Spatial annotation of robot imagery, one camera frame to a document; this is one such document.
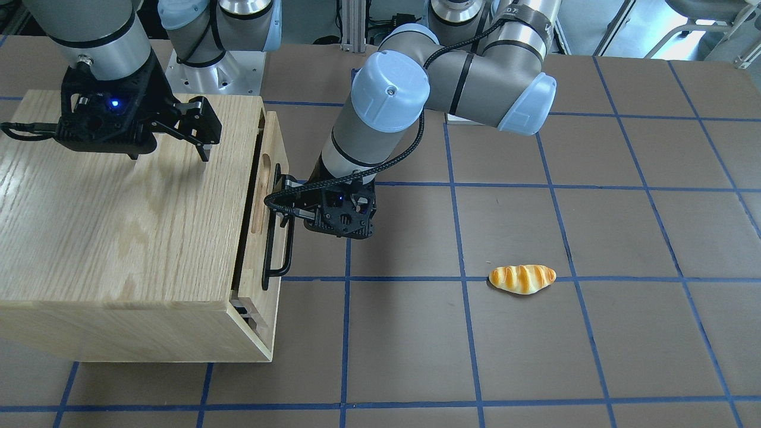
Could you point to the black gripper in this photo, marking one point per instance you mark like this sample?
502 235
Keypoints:
156 89

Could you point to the black gripper centre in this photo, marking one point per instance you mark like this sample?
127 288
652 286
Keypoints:
295 206

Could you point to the grey robot arm centre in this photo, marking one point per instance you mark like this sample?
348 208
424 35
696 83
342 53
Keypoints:
477 60

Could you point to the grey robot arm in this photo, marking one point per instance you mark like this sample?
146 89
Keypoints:
106 35

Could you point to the light wooden cabinet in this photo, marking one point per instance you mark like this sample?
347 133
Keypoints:
160 259

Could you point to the striped toy bread roll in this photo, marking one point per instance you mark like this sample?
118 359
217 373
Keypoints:
522 279

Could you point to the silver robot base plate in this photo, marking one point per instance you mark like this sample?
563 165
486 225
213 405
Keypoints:
238 73

